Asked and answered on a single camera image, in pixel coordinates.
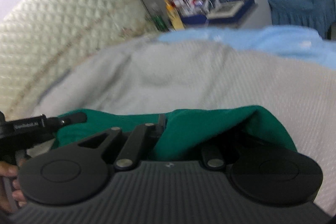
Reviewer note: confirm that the cluster of small bottles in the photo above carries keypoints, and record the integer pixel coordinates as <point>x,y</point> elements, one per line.
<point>183,2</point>

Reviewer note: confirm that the green sweatshirt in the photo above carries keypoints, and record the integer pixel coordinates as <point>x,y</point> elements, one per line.
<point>197,129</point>

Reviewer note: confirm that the cream quilted headboard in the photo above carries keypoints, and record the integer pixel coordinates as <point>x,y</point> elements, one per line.
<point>65,29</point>

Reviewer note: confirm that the blue covered chair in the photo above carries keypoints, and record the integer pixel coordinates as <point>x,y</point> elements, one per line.
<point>291,3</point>

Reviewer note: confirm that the blue storage box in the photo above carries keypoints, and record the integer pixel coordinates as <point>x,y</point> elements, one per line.
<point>194,19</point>

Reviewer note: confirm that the grey bed cover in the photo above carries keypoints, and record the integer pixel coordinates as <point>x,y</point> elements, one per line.
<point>183,77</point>

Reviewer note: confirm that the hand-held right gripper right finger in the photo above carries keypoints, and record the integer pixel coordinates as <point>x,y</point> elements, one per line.
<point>210,154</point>

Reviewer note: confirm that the person's left hand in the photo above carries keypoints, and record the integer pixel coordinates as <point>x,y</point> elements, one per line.
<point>8,170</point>

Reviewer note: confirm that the yellow bottle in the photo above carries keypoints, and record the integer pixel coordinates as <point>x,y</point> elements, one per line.
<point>174,16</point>

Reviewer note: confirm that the green bottle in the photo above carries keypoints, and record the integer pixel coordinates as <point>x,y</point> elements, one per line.
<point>160,23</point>

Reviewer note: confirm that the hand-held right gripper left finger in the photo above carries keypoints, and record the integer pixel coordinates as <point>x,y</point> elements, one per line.
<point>161,124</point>

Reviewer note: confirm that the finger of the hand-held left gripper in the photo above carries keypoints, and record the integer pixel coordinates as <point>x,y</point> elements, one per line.
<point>76,117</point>

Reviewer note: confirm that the light blue blanket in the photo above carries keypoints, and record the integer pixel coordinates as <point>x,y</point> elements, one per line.
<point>262,39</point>

